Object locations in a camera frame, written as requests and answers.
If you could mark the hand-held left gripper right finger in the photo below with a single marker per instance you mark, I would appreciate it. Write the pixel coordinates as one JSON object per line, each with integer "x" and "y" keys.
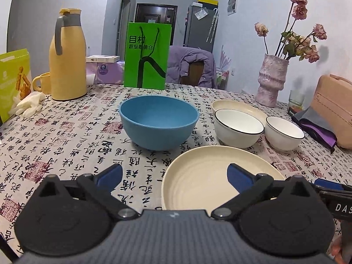
{"x": 239, "y": 178}

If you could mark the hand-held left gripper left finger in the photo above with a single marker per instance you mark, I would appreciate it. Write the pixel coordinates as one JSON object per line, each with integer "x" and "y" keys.
{"x": 111, "y": 177}

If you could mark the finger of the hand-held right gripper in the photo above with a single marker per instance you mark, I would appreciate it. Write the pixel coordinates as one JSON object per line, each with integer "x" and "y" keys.
{"x": 323, "y": 183}

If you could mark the cream plate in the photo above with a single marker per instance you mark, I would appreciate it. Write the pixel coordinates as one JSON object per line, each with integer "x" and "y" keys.
{"x": 200, "y": 181}
{"x": 236, "y": 105}

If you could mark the large white bowl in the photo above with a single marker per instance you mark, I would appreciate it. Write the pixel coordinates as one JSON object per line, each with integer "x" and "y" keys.
{"x": 236, "y": 137}

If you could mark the small white bowl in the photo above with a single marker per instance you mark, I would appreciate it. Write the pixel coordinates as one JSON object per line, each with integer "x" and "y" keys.
{"x": 283, "y": 140}

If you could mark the blue bowl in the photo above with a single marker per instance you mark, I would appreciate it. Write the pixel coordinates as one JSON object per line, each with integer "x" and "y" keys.
{"x": 156, "y": 132}

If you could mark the person's right hand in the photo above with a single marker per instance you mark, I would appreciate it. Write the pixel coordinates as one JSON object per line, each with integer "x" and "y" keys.
{"x": 337, "y": 251}

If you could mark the calligraphy print tablecloth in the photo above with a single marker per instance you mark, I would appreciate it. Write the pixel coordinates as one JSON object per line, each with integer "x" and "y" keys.
{"x": 68, "y": 143}

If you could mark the grey purple cloth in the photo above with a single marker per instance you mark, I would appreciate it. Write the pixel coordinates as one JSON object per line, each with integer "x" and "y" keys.
{"x": 310, "y": 117}

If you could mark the pink hard case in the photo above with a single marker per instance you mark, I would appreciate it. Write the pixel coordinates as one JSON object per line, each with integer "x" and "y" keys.
{"x": 332, "y": 110}

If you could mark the small black box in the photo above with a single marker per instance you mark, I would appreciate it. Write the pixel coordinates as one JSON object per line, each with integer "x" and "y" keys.
{"x": 291, "y": 111}

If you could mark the drinking glass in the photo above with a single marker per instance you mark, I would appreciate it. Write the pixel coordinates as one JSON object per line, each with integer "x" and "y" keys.
{"x": 296, "y": 100}

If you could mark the storage rack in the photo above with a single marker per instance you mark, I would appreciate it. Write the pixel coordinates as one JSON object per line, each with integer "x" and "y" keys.
{"x": 222, "y": 78}

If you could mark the pink ceramic vase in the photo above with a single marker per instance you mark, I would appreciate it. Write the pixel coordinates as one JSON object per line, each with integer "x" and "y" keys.
{"x": 271, "y": 79}

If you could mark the purple tissue pack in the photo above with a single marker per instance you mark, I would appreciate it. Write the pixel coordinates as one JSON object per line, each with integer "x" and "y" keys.
{"x": 108, "y": 73}

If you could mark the white rubber gloves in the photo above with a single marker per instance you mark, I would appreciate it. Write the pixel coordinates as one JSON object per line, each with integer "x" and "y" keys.
{"x": 30, "y": 103}

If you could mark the green paper bag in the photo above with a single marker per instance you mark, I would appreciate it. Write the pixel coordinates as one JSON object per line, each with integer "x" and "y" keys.
{"x": 134, "y": 68}

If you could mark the wooden chair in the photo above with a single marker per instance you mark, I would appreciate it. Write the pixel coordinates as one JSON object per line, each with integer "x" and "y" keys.
{"x": 194, "y": 74}

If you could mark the yellow mug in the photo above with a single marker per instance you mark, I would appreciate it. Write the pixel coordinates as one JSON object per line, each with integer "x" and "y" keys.
{"x": 44, "y": 84}

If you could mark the yellow thermos jug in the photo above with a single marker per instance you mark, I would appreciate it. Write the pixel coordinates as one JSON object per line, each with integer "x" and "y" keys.
{"x": 68, "y": 68}

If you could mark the flat white box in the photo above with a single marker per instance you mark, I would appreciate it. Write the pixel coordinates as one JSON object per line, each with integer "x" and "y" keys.
{"x": 103, "y": 58}

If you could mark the purple jacket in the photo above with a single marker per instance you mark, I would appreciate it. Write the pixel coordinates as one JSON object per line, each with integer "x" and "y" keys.
{"x": 176, "y": 63}

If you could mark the yellow-green snack bag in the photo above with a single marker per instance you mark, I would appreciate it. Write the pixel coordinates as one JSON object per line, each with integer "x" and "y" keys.
{"x": 13, "y": 82}

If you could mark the dried pink roses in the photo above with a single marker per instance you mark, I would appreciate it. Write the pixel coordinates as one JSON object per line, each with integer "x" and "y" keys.
{"x": 295, "y": 46}

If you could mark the grey side door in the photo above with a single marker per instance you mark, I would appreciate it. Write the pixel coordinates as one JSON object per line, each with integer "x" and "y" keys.
{"x": 123, "y": 27}

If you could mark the grey refrigerator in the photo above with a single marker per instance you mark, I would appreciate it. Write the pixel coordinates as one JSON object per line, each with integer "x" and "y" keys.
{"x": 196, "y": 33}

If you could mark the white folded umbrella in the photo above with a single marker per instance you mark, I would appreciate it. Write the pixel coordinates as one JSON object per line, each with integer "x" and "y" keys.
{"x": 213, "y": 27}

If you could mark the clear plastic pouch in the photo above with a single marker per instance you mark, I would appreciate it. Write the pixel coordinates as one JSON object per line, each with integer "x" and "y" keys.
{"x": 201, "y": 14}

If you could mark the dark entrance door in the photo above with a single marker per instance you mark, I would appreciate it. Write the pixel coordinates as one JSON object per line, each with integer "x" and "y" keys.
{"x": 165, "y": 13}

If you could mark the yellow box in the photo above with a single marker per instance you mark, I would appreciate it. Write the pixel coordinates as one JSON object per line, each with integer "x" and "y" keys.
{"x": 208, "y": 1}

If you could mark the wall picture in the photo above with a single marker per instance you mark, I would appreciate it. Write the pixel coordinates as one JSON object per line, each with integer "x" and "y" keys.
{"x": 232, "y": 3}

